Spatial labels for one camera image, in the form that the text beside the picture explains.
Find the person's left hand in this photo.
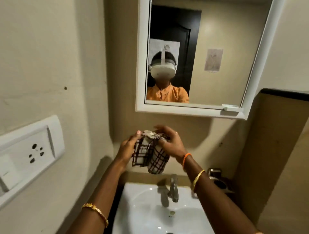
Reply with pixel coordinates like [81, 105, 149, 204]
[115, 130, 142, 171]

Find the person's right hand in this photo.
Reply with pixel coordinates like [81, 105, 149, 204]
[153, 125, 187, 162]

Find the white brown checkered cloth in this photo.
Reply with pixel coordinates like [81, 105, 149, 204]
[131, 130, 171, 175]

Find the person's left forearm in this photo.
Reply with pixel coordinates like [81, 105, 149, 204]
[66, 158, 132, 234]

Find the person's right forearm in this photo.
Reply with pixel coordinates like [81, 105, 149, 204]
[182, 156, 259, 234]

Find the metal faucet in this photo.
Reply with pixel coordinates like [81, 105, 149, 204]
[167, 174, 179, 203]

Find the gold bangle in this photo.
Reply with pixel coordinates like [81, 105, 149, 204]
[82, 203, 109, 228]
[191, 169, 206, 193]

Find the white ceramic sink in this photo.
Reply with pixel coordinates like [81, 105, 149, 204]
[112, 182, 215, 234]

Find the orange thread bracelet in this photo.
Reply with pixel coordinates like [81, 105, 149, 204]
[182, 153, 192, 170]

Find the white framed wall mirror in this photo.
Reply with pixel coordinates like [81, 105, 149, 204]
[135, 0, 286, 120]

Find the metal wall holder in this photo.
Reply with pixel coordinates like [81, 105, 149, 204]
[208, 168, 234, 194]

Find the white wall socket plate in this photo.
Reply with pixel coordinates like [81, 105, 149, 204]
[0, 115, 66, 209]

